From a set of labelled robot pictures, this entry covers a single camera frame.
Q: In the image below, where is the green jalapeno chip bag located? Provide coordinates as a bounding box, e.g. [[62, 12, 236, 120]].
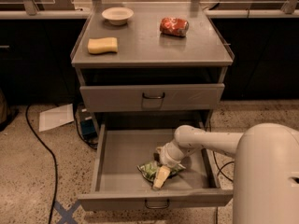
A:
[[137, 161, 185, 183]]

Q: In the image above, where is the grey drawer cabinet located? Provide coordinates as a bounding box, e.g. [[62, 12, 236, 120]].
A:
[[72, 3, 234, 128]]

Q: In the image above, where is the blue tape cross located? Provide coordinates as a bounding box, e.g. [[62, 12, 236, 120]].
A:
[[54, 201, 80, 224]]

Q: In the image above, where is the blue power box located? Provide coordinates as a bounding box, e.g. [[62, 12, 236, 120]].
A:
[[78, 107, 97, 139]]

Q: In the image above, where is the open grey middle drawer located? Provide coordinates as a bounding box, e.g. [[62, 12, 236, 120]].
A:
[[78, 124, 233, 211]]

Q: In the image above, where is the crushed orange soda can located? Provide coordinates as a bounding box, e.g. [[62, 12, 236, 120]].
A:
[[160, 17, 189, 37]]

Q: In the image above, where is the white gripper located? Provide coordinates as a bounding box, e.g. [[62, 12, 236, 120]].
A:
[[152, 140, 193, 190]]

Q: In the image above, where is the closed grey top drawer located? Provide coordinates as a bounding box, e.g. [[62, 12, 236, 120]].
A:
[[80, 84, 224, 112]]

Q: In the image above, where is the yellow sponge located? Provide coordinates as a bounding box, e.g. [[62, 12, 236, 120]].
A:
[[87, 37, 118, 54]]

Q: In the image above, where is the black floor cable left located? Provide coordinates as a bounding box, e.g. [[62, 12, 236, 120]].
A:
[[25, 103, 59, 224]]

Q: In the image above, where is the white bowl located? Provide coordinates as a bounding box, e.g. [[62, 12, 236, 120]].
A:
[[102, 7, 134, 26]]

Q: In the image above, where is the white paper sheet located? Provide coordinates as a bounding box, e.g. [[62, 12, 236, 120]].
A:
[[39, 104, 74, 132]]

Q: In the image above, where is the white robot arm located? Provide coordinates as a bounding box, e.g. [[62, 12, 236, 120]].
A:
[[153, 123, 299, 224]]

